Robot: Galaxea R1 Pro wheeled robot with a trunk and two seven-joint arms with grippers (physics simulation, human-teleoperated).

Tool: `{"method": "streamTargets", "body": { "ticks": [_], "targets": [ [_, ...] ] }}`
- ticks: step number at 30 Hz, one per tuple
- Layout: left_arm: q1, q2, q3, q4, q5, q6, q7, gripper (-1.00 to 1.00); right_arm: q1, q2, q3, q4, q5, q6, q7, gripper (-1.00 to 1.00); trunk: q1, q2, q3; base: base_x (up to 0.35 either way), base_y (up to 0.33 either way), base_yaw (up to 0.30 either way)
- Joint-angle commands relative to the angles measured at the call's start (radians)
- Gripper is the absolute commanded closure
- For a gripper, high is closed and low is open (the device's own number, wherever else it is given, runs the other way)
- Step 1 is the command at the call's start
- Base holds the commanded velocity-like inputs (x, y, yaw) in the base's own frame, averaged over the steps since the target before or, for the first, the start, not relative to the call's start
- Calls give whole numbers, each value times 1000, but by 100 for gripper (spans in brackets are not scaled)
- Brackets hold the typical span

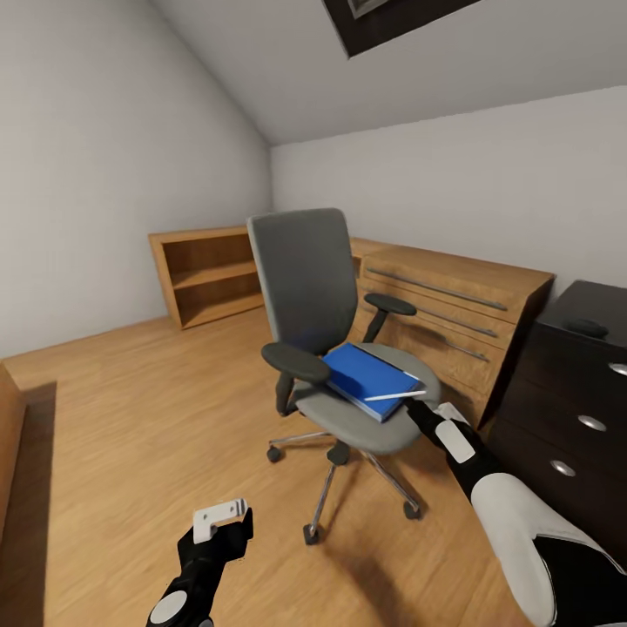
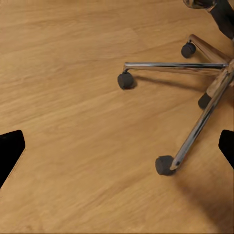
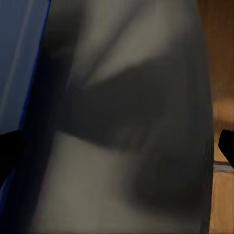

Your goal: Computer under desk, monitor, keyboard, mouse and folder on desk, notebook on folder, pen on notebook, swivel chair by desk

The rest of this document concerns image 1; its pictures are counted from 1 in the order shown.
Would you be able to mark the swivel chair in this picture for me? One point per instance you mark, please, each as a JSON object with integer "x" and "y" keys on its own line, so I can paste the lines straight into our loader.
{"x": 306, "y": 271}

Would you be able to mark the desk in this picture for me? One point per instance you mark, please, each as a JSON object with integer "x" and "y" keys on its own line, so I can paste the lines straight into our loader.
{"x": 596, "y": 302}

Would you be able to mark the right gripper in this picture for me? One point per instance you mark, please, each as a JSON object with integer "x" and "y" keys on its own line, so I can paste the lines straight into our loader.
{"x": 420, "y": 413}

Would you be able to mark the folder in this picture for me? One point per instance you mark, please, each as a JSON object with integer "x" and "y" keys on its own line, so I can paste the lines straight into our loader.
{"x": 369, "y": 383}

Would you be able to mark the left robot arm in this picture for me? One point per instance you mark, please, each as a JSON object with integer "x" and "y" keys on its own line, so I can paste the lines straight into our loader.
{"x": 203, "y": 552}

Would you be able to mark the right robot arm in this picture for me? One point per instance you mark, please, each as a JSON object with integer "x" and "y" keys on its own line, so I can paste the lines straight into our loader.
{"x": 559, "y": 576}

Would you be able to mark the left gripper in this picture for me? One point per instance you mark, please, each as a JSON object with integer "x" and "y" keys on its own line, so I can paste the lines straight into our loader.
{"x": 228, "y": 543}

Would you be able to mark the mouse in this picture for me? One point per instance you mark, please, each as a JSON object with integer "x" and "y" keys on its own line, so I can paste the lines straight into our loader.
{"x": 586, "y": 327}

